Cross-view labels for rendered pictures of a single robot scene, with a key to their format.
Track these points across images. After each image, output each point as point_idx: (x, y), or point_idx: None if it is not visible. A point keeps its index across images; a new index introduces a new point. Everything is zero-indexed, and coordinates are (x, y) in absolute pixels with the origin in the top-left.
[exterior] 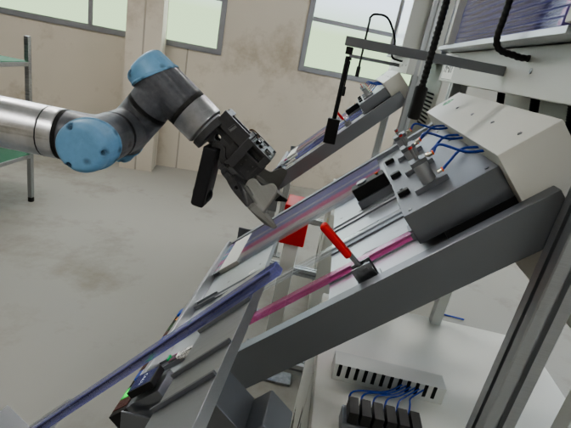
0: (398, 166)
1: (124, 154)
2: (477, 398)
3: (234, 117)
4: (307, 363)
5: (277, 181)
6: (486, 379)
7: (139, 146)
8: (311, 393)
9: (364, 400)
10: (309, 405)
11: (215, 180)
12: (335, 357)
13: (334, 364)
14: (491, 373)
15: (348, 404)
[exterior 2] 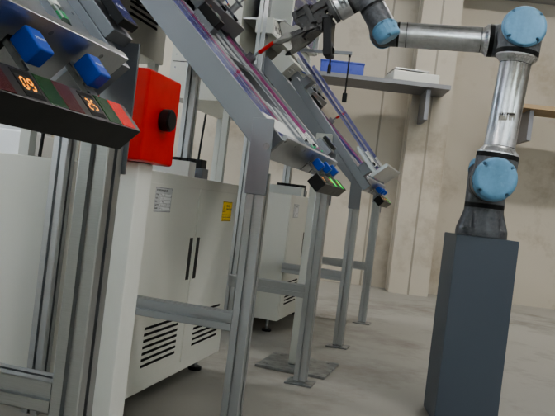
0: (214, 0)
1: (370, 36)
2: (194, 96)
3: (321, 0)
4: (158, 249)
5: (283, 30)
6: (196, 86)
7: (369, 31)
8: (209, 190)
9: (192, 158)
10: (213, 191)
11: (323, 40)
12: (193, 163)
13: (195, 165)
14: (196, 82)
15: (204, 161)
